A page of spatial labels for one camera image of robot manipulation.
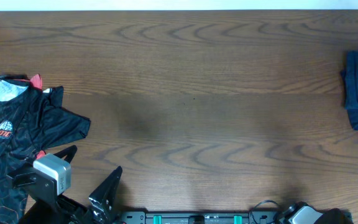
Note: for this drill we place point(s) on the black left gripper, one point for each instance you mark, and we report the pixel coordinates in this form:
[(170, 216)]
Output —
[(104, 200)]

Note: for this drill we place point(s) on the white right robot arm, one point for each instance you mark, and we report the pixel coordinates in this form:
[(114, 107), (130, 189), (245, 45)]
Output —
[(302, 213)]

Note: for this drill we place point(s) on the black orange patterned t-shirt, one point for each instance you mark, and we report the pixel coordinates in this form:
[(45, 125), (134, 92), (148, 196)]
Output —
[(31, 121)]

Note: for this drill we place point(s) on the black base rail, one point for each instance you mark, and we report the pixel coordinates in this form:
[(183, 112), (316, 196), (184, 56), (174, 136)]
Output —
[(264, 212)]

